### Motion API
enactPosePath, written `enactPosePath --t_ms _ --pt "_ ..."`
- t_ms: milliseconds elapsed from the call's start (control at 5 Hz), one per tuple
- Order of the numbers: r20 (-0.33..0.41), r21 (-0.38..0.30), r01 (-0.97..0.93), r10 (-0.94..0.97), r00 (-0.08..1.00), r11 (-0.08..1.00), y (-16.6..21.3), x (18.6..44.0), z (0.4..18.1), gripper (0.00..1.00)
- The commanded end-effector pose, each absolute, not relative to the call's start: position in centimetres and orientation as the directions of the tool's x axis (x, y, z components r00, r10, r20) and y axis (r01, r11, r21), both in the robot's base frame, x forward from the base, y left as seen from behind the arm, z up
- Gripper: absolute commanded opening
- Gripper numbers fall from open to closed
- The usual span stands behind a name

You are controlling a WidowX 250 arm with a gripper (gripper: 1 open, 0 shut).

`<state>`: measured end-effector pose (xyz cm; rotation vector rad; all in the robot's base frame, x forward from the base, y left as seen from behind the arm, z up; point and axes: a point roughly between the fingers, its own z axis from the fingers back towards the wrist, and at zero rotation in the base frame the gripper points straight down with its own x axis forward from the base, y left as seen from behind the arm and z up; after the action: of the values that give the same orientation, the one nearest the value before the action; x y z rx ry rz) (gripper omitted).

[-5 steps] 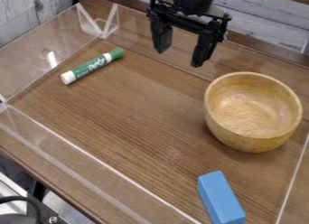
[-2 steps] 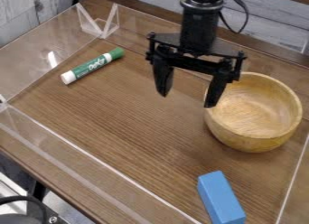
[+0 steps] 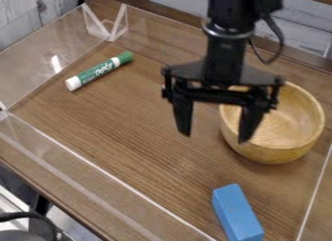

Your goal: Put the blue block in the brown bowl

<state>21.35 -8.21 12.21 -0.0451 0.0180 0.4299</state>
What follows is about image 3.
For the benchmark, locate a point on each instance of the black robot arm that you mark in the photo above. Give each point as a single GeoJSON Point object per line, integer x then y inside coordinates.
{"type": "Point", "coordinates": [232, 21]}

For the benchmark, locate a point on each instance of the black equipment lower left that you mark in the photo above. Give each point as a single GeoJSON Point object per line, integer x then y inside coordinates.
{"type": "Point", "coordinates": [44, 232]}

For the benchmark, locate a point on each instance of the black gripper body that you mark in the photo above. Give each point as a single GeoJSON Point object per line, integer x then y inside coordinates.
{"type": "Point", "coordinates": [221, 79]}

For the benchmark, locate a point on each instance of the brown wooden bowl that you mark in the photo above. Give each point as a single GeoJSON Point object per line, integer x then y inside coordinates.
{"type": "Point", "coordinates": [288, 131]}

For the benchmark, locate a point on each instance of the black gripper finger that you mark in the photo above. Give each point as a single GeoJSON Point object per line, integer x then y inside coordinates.
{"type": "Point", "coordinates": [251, 116]}
{"type": "Point", "coordinates": [183, 111]}

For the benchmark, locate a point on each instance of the blue rectangular block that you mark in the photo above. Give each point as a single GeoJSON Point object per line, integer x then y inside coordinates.
{"type": "Point", "coordinates": [236, 215]}

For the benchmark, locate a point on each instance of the clear acrylic tray barrier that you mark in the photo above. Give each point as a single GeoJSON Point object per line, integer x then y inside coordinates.
{"type": "Point", "coordinates": [99, 148]}

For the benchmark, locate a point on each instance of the green expo marker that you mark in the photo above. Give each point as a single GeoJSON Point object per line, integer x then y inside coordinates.
{"type": "Point", "coordinates": [91, 74]}

